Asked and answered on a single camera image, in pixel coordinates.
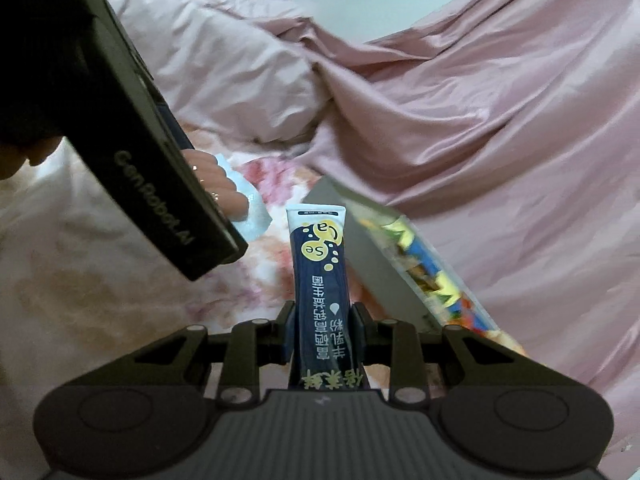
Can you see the yellow orange cracker packet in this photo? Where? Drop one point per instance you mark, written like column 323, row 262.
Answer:
column 510, row 345

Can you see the pink satin sheet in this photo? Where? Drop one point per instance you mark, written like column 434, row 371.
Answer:
column 500, row 135

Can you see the floral bed sheet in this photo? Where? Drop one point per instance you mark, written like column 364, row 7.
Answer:
column 75, row 260

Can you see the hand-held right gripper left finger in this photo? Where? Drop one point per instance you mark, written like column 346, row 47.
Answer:
column 287, row 332

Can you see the person's left forearm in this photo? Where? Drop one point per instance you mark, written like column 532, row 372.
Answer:
column 40, row 60

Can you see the dark blue stick packet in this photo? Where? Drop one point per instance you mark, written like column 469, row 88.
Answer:
column 320, row 285

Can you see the pale pink duvet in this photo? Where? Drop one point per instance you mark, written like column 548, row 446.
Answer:
column 225, row 60

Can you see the grey cardboard box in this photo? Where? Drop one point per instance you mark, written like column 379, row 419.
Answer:
column 380, row 280

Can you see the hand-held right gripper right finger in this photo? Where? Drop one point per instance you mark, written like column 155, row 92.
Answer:
column 361, row 332

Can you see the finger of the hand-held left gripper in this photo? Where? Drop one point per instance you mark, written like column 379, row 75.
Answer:
column 172, row 122

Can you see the clear packet of pink sausages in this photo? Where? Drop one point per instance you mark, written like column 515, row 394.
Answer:
column 220, row 185

